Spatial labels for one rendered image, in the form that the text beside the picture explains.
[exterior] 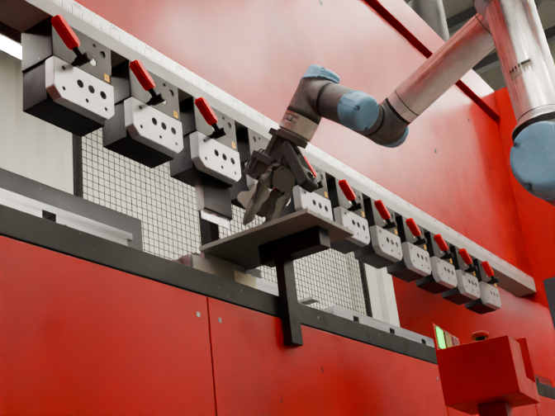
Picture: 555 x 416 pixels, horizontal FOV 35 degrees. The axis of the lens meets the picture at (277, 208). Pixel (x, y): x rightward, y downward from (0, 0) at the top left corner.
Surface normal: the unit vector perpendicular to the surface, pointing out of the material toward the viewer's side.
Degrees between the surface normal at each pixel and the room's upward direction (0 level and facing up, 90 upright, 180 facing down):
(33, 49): 90
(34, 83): 90
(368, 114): 130
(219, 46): 90
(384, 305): 90
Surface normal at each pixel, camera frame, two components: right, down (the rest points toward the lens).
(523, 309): -0.56, -0.26
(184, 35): 0.82, -0.30
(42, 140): 0.66, -0.36
